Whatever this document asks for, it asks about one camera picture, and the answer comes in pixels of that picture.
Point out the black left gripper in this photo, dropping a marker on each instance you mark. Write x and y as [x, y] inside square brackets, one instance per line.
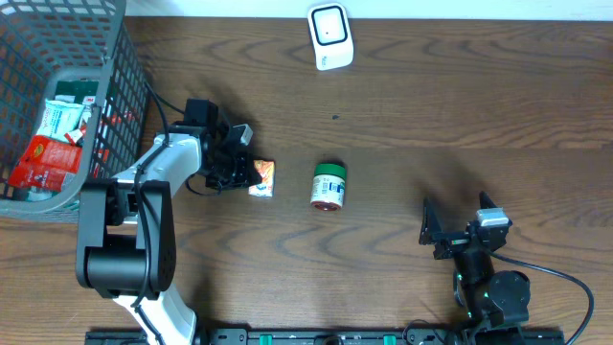
[251, 172]

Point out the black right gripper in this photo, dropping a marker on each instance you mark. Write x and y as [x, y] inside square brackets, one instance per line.
[432, 234]

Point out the small orange white box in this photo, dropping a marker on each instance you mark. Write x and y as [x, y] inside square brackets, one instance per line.
[266, 171]

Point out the white teal wipes packet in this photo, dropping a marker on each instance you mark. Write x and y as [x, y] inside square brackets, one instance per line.
[59, 118]

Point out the green 3M cloth package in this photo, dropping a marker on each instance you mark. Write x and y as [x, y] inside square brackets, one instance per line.
[76, 91]

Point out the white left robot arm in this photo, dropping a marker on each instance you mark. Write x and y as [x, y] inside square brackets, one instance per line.
[126, 248]

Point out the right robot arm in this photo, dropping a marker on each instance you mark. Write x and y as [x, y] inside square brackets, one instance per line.
[494, 298]

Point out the white barcode scanner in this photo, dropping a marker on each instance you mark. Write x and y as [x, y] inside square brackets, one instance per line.
[331, 36]

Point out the green lid jar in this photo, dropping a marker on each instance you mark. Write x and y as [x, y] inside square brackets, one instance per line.
[328, 187]

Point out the red snack bag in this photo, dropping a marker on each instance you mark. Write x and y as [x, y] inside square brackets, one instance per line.
[46, 164]

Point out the grey plastic mesh basket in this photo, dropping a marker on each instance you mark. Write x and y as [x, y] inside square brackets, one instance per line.
[44, 42]

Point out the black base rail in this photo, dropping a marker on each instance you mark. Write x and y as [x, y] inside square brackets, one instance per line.
[413, 336]

